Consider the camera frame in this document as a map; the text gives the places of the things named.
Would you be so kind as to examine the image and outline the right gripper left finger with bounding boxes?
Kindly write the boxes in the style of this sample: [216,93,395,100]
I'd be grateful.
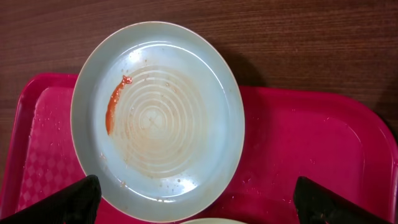
[1,175,102,224]

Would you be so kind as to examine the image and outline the white plate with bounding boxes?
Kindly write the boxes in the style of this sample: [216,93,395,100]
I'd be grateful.
[181,218,246,224]
[70,21,245,223]

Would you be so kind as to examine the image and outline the red plastic tray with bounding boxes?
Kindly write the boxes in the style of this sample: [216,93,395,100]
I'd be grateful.
[1,73,397,223]

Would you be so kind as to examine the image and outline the white plate top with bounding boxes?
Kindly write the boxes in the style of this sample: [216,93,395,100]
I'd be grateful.
[70,21,245,223]

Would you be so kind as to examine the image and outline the white plate right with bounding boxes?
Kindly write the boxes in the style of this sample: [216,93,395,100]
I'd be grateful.
[181,218,246,224]

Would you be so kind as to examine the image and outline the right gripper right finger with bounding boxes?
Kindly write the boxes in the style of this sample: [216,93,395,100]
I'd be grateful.
[293,176,390,224]

